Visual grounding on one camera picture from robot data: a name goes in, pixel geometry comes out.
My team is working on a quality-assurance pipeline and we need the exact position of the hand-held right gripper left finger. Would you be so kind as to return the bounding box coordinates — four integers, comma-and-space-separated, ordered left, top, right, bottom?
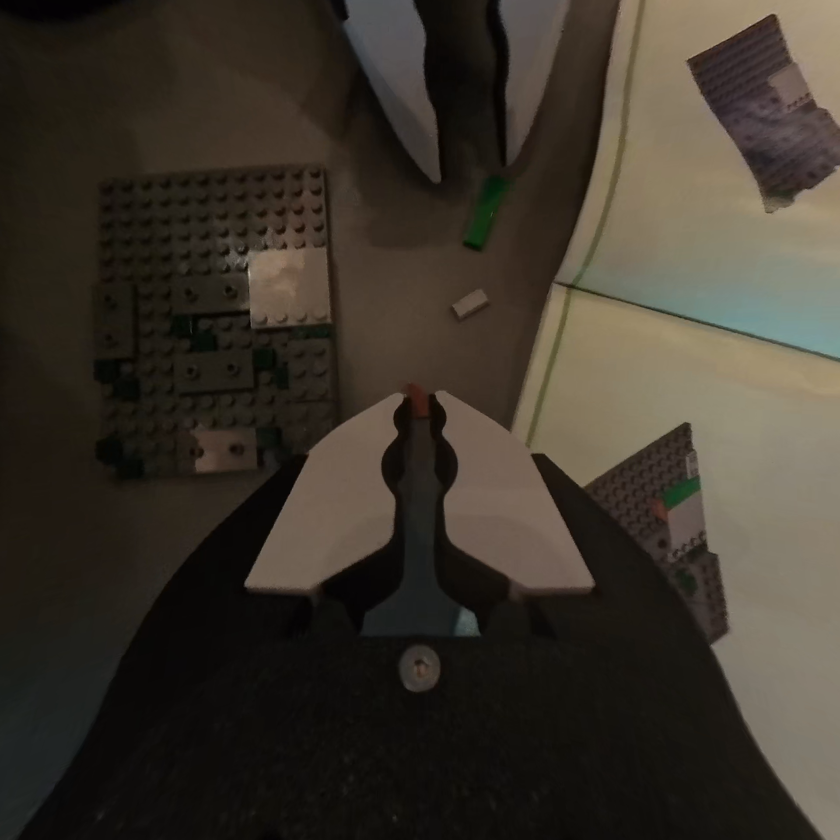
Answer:
244, 392, 421, 634

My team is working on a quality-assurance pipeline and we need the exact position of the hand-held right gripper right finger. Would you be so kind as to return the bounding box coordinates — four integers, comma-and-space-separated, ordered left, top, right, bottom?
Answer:
427, 390, 597, 634

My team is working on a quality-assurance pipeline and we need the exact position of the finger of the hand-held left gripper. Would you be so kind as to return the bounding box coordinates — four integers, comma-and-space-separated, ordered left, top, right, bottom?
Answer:
469, 0, 571, 181
343, 0, 470, 186

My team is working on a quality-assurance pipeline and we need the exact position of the small white tile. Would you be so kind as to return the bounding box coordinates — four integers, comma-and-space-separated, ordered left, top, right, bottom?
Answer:
451, 287, 492, 324

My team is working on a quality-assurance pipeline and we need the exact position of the grey toy brick baseplate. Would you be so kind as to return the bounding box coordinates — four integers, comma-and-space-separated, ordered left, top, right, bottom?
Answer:
95, 166, 343, 482

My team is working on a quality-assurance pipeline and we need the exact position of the open instruction booklet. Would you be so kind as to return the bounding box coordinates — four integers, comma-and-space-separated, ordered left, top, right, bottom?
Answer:
511, 0, 840, 836

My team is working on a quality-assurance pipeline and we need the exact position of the green tile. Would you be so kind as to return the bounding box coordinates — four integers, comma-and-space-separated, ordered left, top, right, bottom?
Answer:
461, 175, 513, 252

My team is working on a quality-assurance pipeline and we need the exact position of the grey desk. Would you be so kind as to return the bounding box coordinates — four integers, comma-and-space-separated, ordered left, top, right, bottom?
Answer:
0, 0, 632, 736

